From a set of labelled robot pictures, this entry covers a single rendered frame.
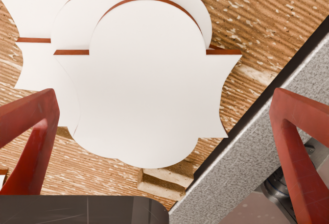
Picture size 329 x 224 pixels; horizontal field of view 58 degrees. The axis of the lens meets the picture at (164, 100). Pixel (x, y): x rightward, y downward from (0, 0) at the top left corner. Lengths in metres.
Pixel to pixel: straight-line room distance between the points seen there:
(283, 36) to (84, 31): 0.17
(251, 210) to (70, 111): 1.99
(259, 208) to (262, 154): 1.78
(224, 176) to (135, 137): 0.21
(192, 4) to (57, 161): 0.25
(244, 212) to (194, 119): 1.98
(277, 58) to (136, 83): 0.14
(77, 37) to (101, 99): 0.05
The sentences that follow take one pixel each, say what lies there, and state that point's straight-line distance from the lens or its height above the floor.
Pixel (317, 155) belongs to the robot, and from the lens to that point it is 1.52.
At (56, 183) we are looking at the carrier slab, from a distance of 0.41.
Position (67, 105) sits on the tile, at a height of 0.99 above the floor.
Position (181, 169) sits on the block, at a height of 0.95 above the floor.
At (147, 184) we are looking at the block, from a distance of 0.35.
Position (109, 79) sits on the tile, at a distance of 0.21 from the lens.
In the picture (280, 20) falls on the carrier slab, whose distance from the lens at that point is 0.28.
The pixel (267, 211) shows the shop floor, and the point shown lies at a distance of 2.23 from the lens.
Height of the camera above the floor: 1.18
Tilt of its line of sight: 55 degrees down
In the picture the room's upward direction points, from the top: 179 degrees clockwise
